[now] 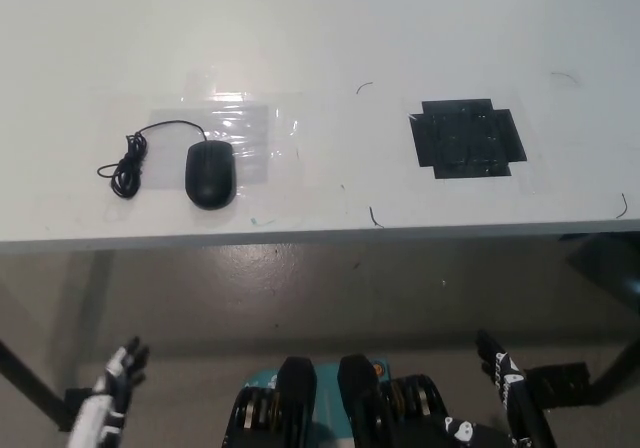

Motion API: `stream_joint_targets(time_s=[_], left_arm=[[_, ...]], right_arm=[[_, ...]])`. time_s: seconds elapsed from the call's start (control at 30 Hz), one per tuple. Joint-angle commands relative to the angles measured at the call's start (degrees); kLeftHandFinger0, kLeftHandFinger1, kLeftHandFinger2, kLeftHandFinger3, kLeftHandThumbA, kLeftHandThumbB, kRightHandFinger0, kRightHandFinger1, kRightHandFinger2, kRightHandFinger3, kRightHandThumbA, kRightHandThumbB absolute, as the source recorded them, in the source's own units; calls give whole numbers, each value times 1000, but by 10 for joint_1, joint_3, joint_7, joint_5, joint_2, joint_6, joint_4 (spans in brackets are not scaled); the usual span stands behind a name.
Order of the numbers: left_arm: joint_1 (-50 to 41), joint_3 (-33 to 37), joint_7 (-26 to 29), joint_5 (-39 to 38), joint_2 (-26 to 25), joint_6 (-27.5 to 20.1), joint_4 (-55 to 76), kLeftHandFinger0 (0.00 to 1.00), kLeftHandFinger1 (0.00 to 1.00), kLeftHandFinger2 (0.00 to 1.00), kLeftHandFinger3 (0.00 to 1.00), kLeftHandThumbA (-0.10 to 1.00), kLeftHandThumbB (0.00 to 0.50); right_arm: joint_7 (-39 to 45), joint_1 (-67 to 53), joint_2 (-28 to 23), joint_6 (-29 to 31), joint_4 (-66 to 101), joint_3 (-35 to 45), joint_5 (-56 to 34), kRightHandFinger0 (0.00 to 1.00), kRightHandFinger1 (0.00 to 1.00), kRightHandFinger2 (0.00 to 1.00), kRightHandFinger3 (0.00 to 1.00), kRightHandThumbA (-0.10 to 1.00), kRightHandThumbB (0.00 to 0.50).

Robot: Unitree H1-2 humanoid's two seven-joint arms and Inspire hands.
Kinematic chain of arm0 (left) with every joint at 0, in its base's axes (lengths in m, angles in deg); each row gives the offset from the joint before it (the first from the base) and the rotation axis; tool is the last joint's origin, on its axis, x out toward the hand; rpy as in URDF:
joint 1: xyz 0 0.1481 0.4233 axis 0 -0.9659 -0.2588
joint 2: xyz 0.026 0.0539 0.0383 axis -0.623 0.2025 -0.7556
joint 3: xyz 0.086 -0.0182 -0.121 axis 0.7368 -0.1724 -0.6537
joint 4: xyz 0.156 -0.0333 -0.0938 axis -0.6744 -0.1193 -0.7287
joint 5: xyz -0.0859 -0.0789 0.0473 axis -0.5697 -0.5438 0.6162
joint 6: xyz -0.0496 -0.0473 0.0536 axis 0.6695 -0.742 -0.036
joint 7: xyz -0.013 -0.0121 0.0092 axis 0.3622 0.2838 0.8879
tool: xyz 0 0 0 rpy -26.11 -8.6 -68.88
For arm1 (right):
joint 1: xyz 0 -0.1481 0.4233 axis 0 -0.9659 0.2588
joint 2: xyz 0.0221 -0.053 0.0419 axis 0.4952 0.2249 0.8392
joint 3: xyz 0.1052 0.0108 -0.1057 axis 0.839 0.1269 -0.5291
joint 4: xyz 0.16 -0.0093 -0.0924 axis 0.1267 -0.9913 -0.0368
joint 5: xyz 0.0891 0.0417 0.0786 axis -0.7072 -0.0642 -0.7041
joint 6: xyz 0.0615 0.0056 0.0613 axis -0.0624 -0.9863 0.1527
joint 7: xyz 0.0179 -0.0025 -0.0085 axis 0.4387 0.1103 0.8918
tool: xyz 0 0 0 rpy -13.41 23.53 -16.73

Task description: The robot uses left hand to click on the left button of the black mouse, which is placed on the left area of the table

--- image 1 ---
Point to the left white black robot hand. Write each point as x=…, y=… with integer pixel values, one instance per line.
x=100, y=408

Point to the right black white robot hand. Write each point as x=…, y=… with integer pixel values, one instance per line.
x=515, y=393

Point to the black computer mouse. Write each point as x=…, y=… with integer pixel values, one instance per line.
x=210, y=175

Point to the black table leg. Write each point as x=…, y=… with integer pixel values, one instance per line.
x=30, y=378
x=620, y=363

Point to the clear film over black patch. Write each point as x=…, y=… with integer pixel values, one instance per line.
x=536, y=178

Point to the black tape patch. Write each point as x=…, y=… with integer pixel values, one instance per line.
x=467, y=140

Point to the clear plastic tape sheet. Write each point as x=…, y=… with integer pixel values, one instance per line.
x=250, y=133

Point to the dark table frame bracket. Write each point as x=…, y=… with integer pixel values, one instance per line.
x=610, y=263

